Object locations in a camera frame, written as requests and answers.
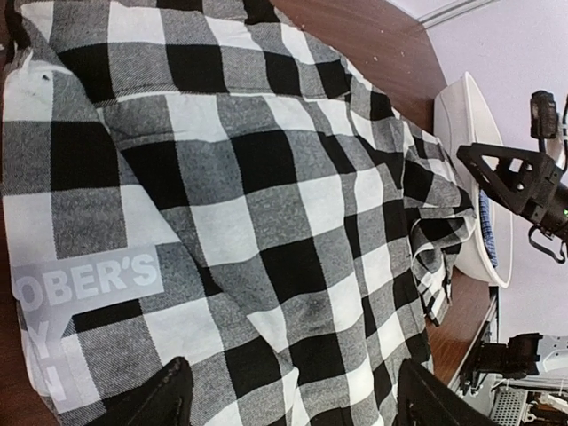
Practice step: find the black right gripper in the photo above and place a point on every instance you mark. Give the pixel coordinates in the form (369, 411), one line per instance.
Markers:
(528, 183)

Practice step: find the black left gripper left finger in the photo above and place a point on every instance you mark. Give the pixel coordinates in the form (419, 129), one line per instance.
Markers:
(164, 399)

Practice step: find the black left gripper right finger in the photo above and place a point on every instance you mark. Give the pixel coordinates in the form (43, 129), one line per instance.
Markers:
(424, 400)

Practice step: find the black white checked shirt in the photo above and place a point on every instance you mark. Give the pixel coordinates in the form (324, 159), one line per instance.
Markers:
(203, 179)

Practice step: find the blue checked shirt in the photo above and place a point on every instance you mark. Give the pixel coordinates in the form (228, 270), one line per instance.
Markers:
(486, 227)

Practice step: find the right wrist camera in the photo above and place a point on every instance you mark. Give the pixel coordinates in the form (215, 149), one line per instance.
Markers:
(544, 117)

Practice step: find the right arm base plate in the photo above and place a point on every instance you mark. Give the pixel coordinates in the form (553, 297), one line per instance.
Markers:
(513, 360)

